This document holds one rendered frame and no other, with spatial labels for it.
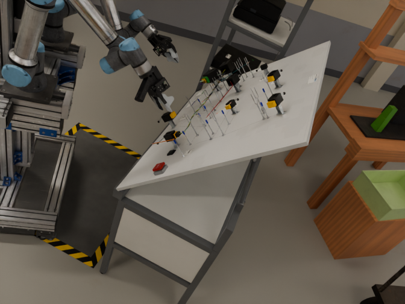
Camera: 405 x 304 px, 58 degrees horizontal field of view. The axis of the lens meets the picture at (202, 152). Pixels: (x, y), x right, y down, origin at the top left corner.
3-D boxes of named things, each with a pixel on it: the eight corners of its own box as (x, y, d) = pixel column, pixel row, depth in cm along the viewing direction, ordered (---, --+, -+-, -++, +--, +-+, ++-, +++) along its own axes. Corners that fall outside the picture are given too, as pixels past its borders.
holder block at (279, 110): (293, 102, 170) (286, 85, 167) (282, 116, 164) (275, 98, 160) (285, 104, 173) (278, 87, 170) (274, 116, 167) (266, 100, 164)
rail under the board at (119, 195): (111, 196, 193) (114, 188, 189) (192, 98, 283) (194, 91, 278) (120, 201, 192) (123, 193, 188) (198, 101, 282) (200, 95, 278)
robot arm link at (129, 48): (119, 42, 157) (135, 33, 154) (132, 64, 162) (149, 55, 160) (114, 49, 150) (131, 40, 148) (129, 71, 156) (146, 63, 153)
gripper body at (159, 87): (171, 87, 165) (157, 65, 159) (157, 99, 162) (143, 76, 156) (163, 86, 171) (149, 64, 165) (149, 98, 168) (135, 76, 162)
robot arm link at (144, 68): (137, 68, 154) (129, 68, 160) (143, 77, 156) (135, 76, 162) (150, 58, 156) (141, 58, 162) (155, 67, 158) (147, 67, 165)
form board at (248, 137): (197, 93, 279) (196, 91, 278) (331, 43, 225) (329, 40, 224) (117, 191, 189) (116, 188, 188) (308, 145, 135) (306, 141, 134)
